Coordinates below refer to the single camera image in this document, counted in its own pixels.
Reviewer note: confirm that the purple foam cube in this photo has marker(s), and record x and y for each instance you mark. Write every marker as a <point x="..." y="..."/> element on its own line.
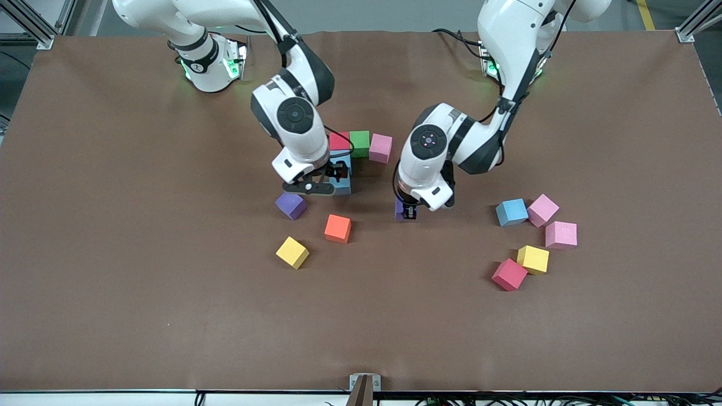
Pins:
<point x="399" y="210"/>
<point x="291" y="206"/>

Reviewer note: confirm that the blue foam cube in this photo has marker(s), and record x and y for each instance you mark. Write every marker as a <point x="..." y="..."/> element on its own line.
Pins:
<point x="343" y="188"/>
<point x="512" y="212"/>
<point x="345" y="158"/>

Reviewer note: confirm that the red foam cube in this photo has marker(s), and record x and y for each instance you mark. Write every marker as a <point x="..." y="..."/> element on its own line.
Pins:
<point x="509" y="274"/>
<point x="339" y="141"/>

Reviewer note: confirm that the green foam cube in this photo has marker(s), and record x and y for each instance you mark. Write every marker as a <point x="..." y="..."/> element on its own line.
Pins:
<point x="359" y="144"/>

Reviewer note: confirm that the pink foam cube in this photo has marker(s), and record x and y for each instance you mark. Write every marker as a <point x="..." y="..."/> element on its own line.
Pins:
<point x="542" y="210"/>
<point x="381" y="148"/>
<point x="560" y="235"/>

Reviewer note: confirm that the orange foam cube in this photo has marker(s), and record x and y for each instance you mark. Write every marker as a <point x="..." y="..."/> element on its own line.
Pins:
<point x="338" y="228"/>

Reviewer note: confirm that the yellow foam cube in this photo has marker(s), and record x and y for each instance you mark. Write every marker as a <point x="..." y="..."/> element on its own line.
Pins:
<point x="292" y="252"/>
<point x="533" y="259"/>

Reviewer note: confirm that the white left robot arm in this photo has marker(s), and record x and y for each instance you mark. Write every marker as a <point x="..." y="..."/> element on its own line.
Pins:
<point x="507" y="45"/>

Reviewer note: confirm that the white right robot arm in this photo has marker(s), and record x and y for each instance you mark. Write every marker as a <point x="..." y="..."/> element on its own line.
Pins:
<point x="293" y="118"/>

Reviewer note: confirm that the brown table mat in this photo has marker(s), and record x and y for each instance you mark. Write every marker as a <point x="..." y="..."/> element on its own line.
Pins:
<point x="169" y="310"/>

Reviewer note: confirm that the grey metal edge bracket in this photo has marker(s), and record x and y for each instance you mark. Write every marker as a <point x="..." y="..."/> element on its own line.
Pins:
<point x="365" y="389"/>

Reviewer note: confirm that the aluminium frame profile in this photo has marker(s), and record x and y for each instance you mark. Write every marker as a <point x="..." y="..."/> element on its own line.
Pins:
<point x="34" y="25"/>
<point x="696" y="22"/>

